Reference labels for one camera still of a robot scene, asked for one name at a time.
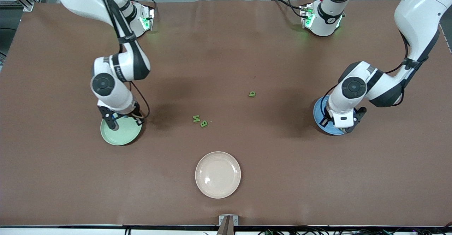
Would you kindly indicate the green letter q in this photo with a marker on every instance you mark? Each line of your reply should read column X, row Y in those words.
column 250, row 94

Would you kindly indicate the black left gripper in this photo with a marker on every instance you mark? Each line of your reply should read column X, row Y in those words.
column 327, row 115

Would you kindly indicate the blue plate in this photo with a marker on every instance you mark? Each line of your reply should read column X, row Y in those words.
column 317, row 111

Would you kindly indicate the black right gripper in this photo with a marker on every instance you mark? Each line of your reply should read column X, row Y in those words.
column 133, row 111

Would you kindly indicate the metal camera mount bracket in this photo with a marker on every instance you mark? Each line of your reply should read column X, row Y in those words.
column 228, row 224

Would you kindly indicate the green letter N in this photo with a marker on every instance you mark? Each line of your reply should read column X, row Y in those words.
column 196, row 118

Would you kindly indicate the brown table mat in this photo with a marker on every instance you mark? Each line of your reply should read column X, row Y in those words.
column 226, row 51

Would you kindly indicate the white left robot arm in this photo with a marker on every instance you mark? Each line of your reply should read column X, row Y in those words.
column 420, row 12

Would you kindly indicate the green plate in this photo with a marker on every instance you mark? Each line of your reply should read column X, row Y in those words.
column 123, row 136

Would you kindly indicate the beige plate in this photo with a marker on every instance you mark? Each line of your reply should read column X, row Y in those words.
column 218, row 175

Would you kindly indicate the green letter B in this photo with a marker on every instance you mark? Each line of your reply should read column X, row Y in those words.
column 202, row 123

